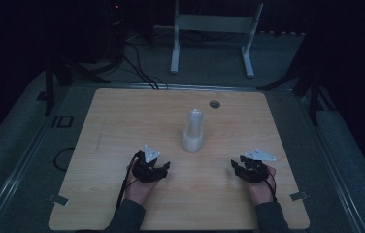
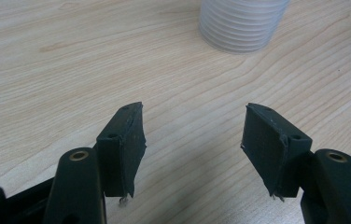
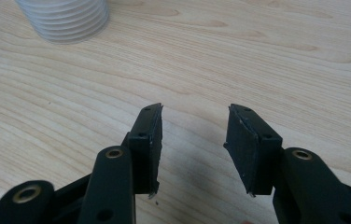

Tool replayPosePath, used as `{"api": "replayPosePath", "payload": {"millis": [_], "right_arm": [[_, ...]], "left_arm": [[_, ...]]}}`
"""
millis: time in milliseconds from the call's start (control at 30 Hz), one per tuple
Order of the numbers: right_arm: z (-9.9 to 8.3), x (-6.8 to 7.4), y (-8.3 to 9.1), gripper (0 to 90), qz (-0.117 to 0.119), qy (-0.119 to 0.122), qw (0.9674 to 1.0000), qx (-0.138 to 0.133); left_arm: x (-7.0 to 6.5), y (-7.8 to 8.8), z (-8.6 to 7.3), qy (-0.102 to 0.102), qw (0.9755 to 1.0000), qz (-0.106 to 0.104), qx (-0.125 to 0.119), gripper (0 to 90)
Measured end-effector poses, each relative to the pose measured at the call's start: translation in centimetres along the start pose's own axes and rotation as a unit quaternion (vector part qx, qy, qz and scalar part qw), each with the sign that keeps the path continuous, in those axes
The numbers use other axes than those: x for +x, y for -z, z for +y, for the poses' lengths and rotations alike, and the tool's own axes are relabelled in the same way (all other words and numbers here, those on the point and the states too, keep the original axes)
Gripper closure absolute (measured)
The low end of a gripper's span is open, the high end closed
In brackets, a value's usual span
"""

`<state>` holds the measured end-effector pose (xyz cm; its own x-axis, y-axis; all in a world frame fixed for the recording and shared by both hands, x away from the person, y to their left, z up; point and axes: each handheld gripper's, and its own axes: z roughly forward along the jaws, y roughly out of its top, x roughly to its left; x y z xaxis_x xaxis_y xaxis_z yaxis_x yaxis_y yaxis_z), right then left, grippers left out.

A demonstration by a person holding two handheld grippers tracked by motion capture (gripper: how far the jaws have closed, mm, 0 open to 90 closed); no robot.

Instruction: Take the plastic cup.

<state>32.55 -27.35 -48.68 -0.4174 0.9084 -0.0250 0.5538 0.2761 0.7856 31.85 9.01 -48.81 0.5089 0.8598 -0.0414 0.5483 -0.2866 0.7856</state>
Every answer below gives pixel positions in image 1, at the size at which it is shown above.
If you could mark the white metal stand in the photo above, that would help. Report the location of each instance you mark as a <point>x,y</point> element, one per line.
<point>214,24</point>

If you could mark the black tripod stand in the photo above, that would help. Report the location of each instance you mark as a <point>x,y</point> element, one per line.
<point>49,87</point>
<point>314,97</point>

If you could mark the stack of clear plastic cups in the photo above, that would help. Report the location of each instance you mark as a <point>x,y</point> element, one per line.
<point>193,131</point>

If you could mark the person's right hand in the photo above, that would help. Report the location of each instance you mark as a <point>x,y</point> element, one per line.
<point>260,191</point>

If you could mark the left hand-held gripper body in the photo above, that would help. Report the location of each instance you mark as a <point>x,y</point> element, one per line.
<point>147,171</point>

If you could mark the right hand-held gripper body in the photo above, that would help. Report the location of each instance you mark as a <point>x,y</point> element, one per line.
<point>255,170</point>

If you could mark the round grey table grommet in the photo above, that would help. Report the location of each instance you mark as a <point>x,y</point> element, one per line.
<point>214,104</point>

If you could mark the black rectangular floor marker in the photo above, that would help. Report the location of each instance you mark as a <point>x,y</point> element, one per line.
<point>62,121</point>

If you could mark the person's left hand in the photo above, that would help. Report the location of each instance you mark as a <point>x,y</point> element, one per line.
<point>140,191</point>

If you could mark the grey tape strip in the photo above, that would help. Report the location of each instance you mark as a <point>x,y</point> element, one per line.
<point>59,200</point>
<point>299,195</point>

